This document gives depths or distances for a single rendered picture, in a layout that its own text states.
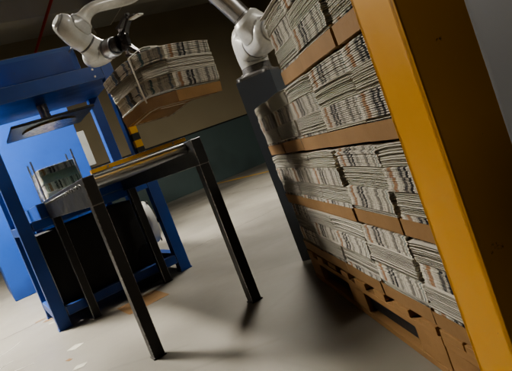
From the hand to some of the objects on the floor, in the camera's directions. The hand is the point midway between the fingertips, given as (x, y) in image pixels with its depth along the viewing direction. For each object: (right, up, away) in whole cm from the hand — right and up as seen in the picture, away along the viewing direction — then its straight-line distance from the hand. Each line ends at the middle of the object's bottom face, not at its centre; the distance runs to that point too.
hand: (145, 30), depth 213 cm
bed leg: (-12, -133, +127) cm, 184 cm away
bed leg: (+7, -137, -4) cm, 137 cm away
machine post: (-74, -158, +105) cm, 204 cm away
